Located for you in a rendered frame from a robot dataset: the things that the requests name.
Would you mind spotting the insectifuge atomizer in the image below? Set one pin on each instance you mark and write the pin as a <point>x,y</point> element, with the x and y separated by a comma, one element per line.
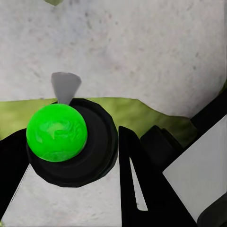
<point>73,142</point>

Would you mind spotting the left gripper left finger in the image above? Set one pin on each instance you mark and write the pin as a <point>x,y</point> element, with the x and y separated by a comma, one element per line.
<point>13,164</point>

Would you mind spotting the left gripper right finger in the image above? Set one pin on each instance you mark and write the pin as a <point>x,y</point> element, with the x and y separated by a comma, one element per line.
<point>165,209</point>

